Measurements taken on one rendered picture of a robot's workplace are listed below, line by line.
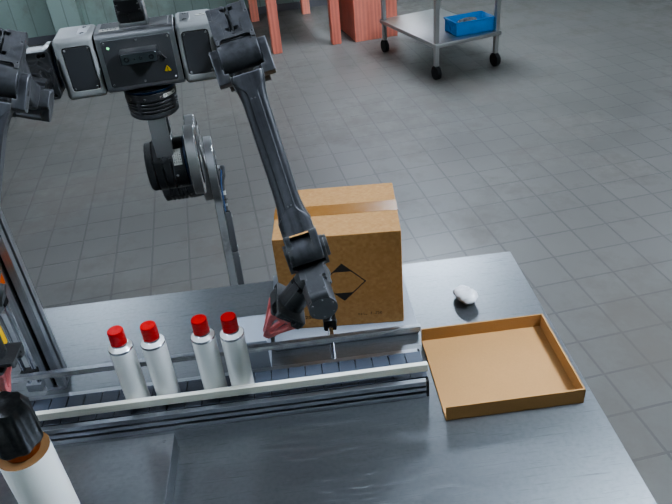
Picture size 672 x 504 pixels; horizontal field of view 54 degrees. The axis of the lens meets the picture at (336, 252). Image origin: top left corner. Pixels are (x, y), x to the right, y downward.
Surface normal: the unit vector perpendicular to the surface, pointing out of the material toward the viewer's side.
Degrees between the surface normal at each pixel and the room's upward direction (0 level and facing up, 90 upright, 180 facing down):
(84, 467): 0
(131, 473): 0
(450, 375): 0
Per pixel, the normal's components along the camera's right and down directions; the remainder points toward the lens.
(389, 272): 0.01, 0.55
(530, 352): -0.08, -0.83
